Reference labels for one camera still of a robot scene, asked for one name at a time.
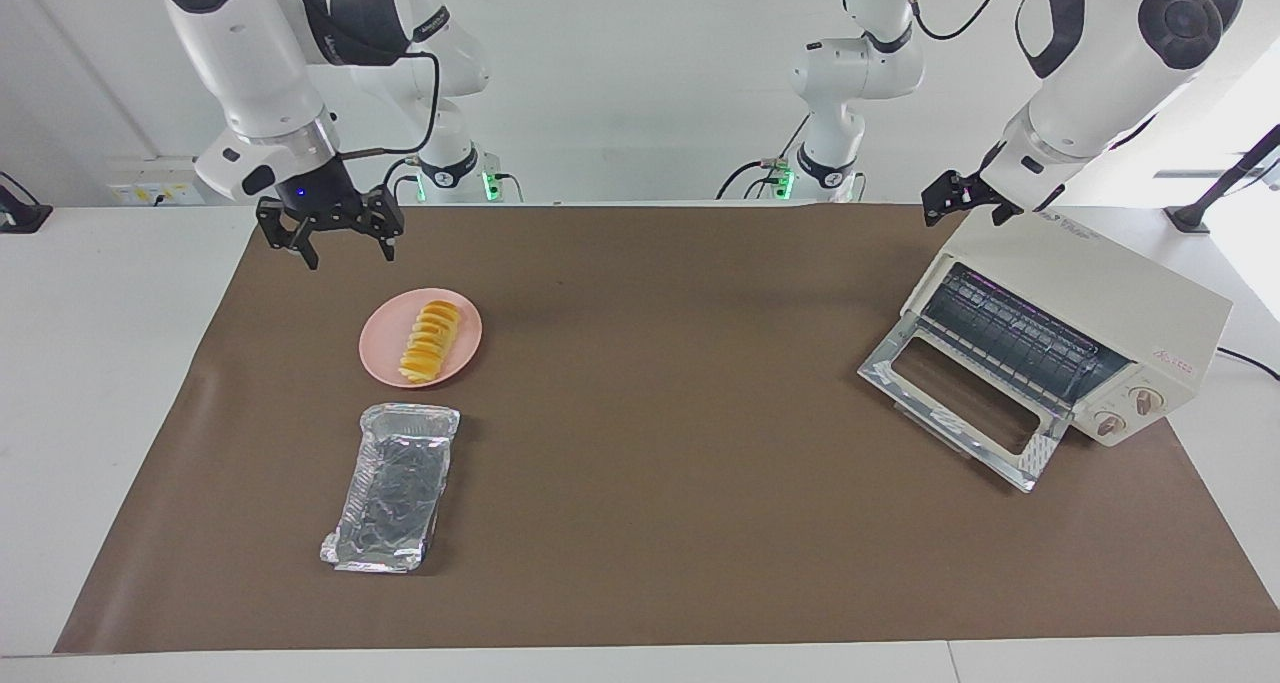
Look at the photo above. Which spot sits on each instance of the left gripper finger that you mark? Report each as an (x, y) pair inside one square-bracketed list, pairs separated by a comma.
[(945, 198), (1006, 214)]

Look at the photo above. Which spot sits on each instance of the glass oven door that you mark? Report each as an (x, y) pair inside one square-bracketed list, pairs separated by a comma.
[(1040, 453)]

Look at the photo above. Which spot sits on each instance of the white wall socket box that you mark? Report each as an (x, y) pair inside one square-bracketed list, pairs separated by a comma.
[(155, 178)]

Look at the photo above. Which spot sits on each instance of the silver aluminium foil tray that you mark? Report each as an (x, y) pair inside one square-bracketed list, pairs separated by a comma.
[(395, 488)]

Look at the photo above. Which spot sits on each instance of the cream white toaster oven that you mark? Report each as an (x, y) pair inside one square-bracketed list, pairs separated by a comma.
[(1090, 283)]

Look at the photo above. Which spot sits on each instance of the black camera stand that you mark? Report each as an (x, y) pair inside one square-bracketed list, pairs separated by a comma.
[(1225, 183)]

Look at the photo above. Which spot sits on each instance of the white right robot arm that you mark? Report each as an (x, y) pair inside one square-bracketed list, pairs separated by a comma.
[(240, 53)]

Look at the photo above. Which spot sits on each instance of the small cream oven knob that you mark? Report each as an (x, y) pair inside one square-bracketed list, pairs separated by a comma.
[(1108, 424)]

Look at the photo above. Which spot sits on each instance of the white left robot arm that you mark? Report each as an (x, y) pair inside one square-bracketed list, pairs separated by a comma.
[(1100, 53)]

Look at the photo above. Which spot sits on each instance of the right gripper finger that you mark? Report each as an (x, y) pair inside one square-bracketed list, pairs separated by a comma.
[(388, 218), (280, 225)]

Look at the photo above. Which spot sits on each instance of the pink round plate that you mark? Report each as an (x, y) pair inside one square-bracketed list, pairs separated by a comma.
[(385, 348)]

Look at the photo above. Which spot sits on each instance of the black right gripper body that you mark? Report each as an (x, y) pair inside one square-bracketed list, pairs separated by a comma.
[(315, 193)]

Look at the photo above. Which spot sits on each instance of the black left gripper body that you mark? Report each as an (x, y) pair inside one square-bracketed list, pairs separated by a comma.
[(990, 188)]

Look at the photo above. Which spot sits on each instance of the yellow sliced bread loaf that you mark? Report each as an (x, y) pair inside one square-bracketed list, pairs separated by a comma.
[(430, 341)]

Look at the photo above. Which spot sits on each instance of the brown table mat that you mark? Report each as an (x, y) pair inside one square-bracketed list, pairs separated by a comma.
[(750, 563)]

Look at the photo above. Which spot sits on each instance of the large cream oven knob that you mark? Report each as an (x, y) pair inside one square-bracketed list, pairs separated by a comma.
[(1145, 400)]

